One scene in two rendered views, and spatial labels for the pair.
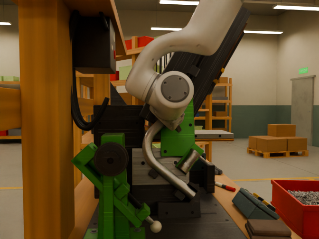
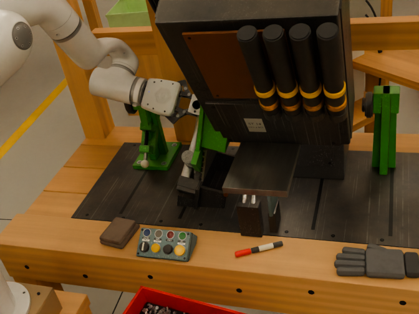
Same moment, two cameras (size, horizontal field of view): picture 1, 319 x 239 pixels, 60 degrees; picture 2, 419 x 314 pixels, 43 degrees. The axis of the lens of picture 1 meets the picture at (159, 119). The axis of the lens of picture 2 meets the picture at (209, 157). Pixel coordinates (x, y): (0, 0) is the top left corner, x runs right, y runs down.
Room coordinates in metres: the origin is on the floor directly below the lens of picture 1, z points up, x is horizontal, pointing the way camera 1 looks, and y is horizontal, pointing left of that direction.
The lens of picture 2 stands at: (1.49, -1.21, 1.93)
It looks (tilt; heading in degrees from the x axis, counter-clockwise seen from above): 34 degrees down; 116
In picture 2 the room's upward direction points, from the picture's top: 11 degrees counter-clockwise
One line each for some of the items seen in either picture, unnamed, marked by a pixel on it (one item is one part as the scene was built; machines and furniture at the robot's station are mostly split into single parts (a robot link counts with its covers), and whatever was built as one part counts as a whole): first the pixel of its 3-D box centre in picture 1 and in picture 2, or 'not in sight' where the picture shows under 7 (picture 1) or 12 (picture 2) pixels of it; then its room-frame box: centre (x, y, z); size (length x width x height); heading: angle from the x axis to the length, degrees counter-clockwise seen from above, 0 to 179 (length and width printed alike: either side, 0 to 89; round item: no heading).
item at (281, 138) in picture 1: (276, 139); not in sight; (6.94, -2.97, 0.37); 1.20 x 0.80 x 0.74; 105
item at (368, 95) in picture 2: not in sight; (367, 104); (1.35, 0.15, 1.12); 0.08 x 0.03 x 0.08; 94
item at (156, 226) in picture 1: (150, 220); (145, 157); (0.65, 0.02, 0.96); 0.06 x 0.03 x 0.06; 94
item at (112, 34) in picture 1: (95, 48); not in sight; (0.91, 0.21, 1.42); 0.17 x 0.12 x 0.15; 4
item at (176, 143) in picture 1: (176, 124); (216, 121); (0.97, -0.06, 1.17); 0.13 x 0.12 x 0.20; 4
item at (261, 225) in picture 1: (267, 229); (119, 232); (0.70, -0.28, 0.91); 0.10 x 0.08 x 0.03; 84
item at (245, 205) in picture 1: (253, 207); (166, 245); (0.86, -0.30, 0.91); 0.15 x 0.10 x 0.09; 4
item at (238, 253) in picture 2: (222, 186); (259, 248); (1.12, -0.26, 0.91); 0.13 x 0.02 x 0.02; 30
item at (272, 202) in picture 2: (194, 170); (274, 204); (1.14, -0.14, 0.97); 0.10 x 0.02 x 0.14; 94
